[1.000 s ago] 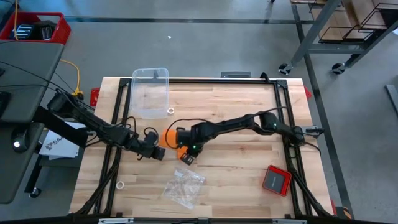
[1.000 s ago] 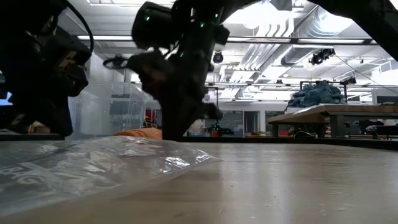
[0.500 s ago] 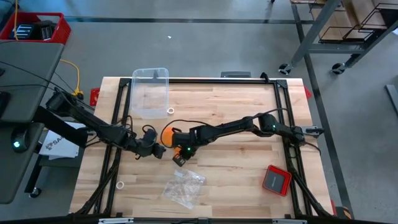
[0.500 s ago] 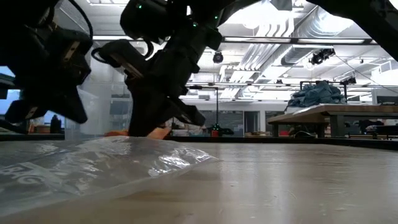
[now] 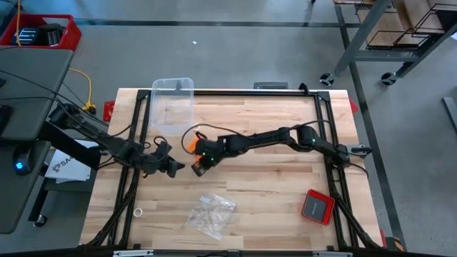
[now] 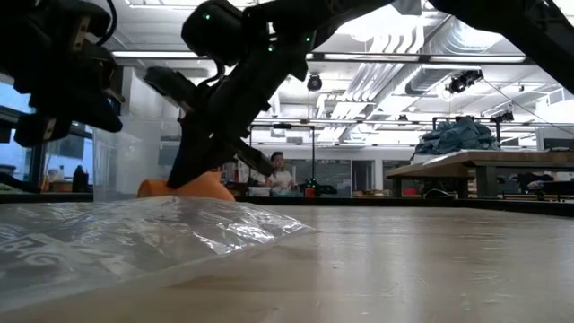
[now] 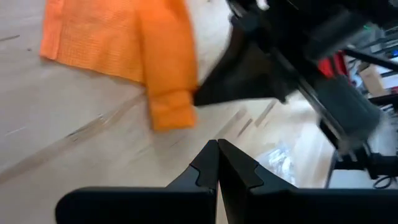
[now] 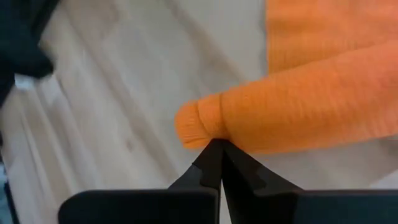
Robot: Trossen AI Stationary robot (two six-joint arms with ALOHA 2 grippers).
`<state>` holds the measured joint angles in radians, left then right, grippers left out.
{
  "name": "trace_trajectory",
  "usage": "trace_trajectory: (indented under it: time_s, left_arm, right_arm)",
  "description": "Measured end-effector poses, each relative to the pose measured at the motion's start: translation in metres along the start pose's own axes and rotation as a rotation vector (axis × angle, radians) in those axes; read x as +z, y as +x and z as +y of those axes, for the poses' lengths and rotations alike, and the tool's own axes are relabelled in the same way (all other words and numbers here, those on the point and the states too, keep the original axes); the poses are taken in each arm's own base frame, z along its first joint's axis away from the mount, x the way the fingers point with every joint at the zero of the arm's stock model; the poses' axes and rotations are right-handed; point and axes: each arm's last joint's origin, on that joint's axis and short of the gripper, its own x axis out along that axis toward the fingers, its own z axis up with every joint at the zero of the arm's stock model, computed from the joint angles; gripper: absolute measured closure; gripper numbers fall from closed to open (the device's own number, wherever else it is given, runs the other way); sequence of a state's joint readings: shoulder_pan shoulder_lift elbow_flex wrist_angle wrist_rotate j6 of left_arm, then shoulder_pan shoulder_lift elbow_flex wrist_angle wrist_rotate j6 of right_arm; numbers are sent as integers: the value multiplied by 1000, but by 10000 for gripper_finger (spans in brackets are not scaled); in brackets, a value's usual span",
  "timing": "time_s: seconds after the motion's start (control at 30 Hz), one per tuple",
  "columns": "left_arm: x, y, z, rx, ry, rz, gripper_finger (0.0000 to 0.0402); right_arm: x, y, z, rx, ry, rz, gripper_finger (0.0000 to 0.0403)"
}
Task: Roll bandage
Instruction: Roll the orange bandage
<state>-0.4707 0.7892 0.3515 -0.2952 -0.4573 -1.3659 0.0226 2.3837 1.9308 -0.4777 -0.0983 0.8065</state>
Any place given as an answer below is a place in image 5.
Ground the white printed paper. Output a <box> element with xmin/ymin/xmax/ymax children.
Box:
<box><xmin>44</xmin><ymin>141</ymin><xmax>97</xmax><ymax>185</ymax></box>

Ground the grey cart with wooden top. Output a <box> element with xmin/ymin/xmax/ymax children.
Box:
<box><xmin>319</xmin><ymin>0</ymin><xmax>457</xmax><ymax>86</ymax></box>

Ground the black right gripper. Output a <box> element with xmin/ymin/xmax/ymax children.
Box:
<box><xmin>191</xmin><ymin>136</ymin><xmax>226</xmax><ymax>178</ymax></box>

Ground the clear plastic bin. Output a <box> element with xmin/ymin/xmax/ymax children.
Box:
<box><xmin>149</xmin><ymin>77</ymin><xmax>196</xmax><ymax>136</ymax></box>

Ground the clear plastic bag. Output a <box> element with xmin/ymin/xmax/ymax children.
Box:
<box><xmin>185</xmin><ymin>191</ymin><xmax>237</xmax><ymax>241</ymax></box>

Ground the red plastic crate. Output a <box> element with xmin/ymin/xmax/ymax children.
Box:
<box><xmin>0</xmin><ymin>14</ymin><xmax>82</xmax><ymax>51</ymax></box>

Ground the grey desk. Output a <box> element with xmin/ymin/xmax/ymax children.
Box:
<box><xmin>0</xmin><ymin>46</ymin><xmax>75</xmax><ymax>236</ymax></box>

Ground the red black square case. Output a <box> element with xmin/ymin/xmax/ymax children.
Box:
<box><xmin>301</xmin><ymin>188</ymin><xmax>336</xmax><ymax>226</ymax></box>

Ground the orange elastic bandage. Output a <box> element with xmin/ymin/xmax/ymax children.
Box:
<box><xmin>186</xmin><ymin>134</ymin><xmax>203</xmax><ymax>169</ymax></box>

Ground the silver bracket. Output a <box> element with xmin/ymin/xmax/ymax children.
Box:
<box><xmin>113</xmin><ymin>249</ymin><xmax>154</xmax><ymax>257</ymax></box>
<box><xmin>313</xmin><ymin>251</ymin><xmax>353</xmax><ymax>257</ymax></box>

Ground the grey bracket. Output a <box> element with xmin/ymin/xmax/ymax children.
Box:
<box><xmin>253</xmin><ymin>81</ymin><xmax>289</xmax><ymax>90</ymax></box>

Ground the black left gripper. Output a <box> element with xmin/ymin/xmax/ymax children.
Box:
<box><xmin>140</xmin><ymin>141</ymin><xmax>186</xmax><ymax>178</ymax></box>

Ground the black wire rack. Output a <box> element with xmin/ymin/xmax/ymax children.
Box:
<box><xmin>366</xmin><ymin>3</ymin><xmax>457</xmax><ymax>49</ymax></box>

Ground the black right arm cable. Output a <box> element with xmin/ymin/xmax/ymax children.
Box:
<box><xmin>181</xmin><ymin>123</ymin><xmax>258</xmax><ymax>157</ymax></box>

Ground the yellow cable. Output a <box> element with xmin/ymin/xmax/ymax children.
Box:
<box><xmin>14</xmin><ymin>0</ymin><xmax>96</xmax><ymax>111</ymax></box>

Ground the black electronic device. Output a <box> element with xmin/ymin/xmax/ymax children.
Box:
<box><xmin>10</xmin><ymin>27</ymin><xmax>39</xmax><ymax>46</ymax></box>
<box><xmin>38</xmin><ymin>24</ymin><xmax>66</xmax><ymax>47</ymax></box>

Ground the black round lit device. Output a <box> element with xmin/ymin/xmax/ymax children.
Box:
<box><xmin>12</xmin><ymin>148</ymin><xmax>35</xmax><ymax>176</ymax></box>

